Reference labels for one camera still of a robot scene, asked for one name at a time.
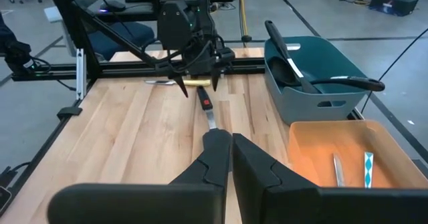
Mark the yellow strap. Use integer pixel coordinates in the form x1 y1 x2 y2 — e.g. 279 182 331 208
238 0 250 37

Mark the black equipment box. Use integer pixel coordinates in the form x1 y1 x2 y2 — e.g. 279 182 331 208
368 0 421 17

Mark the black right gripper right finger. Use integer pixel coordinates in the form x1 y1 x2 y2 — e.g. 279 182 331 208
232 132 320 224

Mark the black table edge clamp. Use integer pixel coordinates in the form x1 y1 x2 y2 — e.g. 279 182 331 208
56 106 84 120

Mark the thin black cable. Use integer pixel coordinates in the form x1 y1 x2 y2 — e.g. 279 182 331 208
360 28 428 114

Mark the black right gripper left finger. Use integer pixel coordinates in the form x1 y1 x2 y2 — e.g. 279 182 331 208
169 132 233 224

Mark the black diagonal frame strut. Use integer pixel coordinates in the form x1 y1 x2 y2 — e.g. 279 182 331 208
75 5 161 68

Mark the black device with green light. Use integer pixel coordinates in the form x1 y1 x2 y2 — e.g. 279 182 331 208
0 13 51 78

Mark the teal plastic bin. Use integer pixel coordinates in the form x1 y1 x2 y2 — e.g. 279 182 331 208
263 35 370 126

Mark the blue white patterned handle knife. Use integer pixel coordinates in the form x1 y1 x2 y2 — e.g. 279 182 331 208
363 151 375 189

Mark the orange plastic tray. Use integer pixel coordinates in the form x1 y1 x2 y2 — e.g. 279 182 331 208
286 119 428 190

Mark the dark grey desk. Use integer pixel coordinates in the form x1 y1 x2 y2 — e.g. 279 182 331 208
88 0 241 21

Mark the blue office chair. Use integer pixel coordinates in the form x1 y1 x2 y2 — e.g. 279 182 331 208
87 21 156 62

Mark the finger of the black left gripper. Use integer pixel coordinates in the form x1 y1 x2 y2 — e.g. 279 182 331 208
209 69 221 92
173 74 189 99

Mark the black computer mouse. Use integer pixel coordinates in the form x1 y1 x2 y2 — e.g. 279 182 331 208
99 0 127 13

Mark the silver aluminium bracket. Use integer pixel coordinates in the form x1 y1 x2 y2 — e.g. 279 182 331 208
75 47 88 101

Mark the black slotted spatula steel neck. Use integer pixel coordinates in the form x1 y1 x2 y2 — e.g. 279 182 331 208
196 85 231 161

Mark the black upright frame post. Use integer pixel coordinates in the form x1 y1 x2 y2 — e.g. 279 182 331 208
45 0 103 81

